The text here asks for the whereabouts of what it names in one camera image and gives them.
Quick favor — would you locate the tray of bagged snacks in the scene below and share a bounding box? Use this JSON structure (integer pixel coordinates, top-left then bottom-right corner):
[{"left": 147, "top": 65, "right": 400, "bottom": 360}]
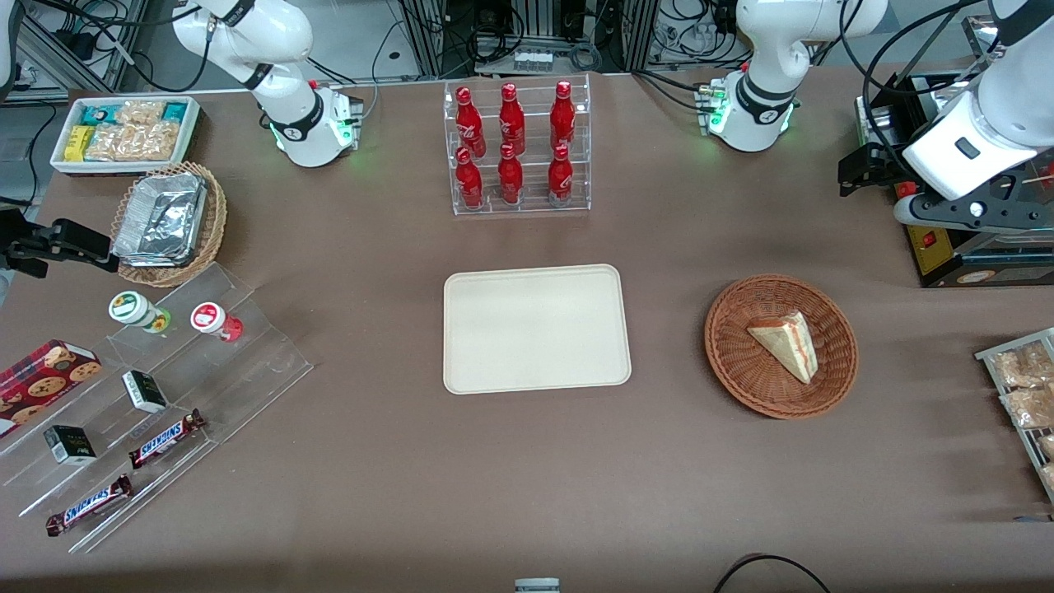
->
[{"left": 974, "top": 327, "right": 1054, "bottom": 505}]

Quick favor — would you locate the small black box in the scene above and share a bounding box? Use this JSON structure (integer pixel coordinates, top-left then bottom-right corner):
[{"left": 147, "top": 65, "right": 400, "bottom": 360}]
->
[
  {"left": 43, "top": 425, "right": 97, "bottom": 466},
  {"left": 122, "top": 370, "right": 169, "bottom": 413}
]

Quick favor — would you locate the white rectangular snack container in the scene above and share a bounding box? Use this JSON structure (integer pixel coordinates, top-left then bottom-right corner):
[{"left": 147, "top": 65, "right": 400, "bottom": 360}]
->
[{"left": 49, "top": 96, "right": 203, "bottom": 176}]

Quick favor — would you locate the green lid white cup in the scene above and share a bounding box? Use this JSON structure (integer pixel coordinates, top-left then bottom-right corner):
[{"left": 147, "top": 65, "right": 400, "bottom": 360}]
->
[{"left": 108, "top": 291, "right": 172, "bottom": 334}]

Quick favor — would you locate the black food warmer appliance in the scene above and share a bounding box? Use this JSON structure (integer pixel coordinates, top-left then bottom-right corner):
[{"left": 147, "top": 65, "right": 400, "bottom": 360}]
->
[{"left": 855, "top": 12, "right": 1054, "bottom": 288}]

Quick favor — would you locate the clear acrylic bottle rack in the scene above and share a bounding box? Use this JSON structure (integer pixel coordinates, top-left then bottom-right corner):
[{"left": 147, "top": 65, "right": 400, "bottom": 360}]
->
[{"left": 443, "top": 72, "right": 592, "bottom": 217}]

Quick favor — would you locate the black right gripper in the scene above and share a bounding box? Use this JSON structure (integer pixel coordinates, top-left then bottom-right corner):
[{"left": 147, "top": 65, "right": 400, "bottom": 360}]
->
[{"left": 0, "top": 206, "right": 120, "bottom": 278}]

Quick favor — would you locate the oval tan wicker basket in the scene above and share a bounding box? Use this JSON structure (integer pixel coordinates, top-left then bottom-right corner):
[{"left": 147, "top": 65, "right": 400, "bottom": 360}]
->
[{"left": 111, "top": 161, "right": 228, "bottom": 288}]

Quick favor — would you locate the round brown wicker basket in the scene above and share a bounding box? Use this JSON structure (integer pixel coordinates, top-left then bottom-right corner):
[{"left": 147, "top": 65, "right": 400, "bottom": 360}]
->
[{"left": 704, "top": 273, "right": 860, "bottom": 421}]

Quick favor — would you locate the black cable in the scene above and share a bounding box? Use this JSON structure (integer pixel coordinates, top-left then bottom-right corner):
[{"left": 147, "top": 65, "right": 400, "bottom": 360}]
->
[{"left": 712, "top": 553, "right": 832, "bottom": 593}]

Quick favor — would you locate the clear cracker bag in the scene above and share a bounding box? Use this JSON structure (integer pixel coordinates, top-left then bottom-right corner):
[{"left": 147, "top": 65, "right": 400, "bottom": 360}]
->
[
  {"left": 115, "top": 100, "right": 166, "bottom": 126},
  {"left": 85, "top": 122, "right": 182, "bottom": 161}
]

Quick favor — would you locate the brown Snickers bar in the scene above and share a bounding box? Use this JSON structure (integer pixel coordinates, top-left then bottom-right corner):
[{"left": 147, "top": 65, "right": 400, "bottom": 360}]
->
[
  {"left": 128, "top": 409, "right": 207, "bottom": 470},
  {"left": 45, "top": 474, "right": 133, "bottom": 537}
]

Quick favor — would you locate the aluminium foil tray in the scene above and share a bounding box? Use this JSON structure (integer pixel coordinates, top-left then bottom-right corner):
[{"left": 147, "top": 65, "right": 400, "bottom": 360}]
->
[{"left": 113, "top": 171, "right": 208, "bottom": 268}]

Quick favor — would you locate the triangular sandwich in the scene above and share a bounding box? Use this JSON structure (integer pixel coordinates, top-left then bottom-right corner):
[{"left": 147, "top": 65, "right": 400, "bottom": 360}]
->
[{"left": 747, "top": 310, "right": 819, "bottom": 385}]

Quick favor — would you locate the red lid white cup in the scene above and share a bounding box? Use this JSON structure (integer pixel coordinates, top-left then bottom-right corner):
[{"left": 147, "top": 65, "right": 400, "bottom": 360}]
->
[{"left": 190, "top": 302, "right": 244, "bottom": 343}]

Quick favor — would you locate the red cookie box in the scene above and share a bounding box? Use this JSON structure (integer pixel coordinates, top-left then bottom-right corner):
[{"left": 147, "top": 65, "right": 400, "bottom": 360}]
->
[{"left": 0, "top": 339, "right": 103, "bottom": 440}]

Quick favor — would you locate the red cola bottle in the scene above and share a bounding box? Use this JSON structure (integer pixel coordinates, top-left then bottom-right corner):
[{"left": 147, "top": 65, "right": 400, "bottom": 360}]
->
[
  {"left": 550, "top": 80, "right": 576, "bottom": 152},
  {"left": 497, "top": 143, "right": 525, "bottom": 205},
  {"left": 498, "top": 82, "right": 526, "bottom": 156},
  {"left": 455, "top": 86, "right": 487, "bottom": 159},
  {"left": 455, "top": 147, "right": 485, "bottom": 209},
  {"left": 548, "top": 144, "right": 575, "bottom": 207}
]

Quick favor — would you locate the clear acrylic step display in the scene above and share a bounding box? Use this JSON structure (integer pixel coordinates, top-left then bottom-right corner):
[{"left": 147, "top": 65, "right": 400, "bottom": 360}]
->
[{"left": 0, "top": 262, "right": 315, "bottom": 554}]

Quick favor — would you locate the cream plastic tray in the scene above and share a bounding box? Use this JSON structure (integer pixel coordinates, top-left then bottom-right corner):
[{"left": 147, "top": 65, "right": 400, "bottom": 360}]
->
[{"left": 443, "top": 264, "right": 632, "bottom": 395}]

